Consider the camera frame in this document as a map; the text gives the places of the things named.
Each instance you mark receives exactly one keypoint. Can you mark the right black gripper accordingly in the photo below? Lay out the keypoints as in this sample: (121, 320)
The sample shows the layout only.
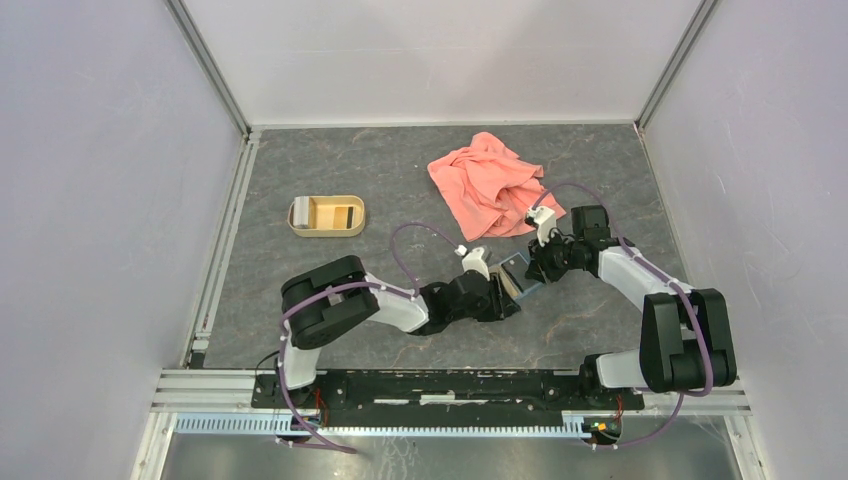
(539, 268)

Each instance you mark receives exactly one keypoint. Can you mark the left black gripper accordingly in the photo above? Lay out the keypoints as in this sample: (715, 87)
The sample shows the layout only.
(499, 305)

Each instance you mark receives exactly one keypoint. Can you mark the blue card holder wallet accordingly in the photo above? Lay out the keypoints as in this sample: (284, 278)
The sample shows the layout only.
(518, 265)

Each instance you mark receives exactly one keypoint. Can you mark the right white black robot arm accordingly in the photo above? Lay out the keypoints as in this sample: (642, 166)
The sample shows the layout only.
(685, 340)

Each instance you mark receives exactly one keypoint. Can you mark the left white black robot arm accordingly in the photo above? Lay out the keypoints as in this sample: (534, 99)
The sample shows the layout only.
(325, 303)

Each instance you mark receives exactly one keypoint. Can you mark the grey card stack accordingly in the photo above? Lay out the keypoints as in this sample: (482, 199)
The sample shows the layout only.
(301, 212)

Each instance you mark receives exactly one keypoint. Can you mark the pink crumpled cloth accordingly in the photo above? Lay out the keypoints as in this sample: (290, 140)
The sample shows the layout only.
(487, 187)

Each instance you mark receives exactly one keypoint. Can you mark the beige oval tray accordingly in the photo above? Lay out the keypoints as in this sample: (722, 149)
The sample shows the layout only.
(323, 216)

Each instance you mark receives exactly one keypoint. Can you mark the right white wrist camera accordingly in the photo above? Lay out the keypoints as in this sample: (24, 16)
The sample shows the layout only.
(544, 220)

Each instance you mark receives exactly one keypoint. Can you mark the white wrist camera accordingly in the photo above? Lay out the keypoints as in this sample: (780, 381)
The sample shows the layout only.
(474, 259)
(544, 220)

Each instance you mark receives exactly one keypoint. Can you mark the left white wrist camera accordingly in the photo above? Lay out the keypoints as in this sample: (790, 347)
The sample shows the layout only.
(474, 259)

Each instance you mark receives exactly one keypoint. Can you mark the white slotted cable duct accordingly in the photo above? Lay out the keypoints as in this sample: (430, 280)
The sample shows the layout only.
(283, 424)

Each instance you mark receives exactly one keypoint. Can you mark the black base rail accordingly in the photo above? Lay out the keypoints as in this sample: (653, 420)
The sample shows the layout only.
(446, 398)

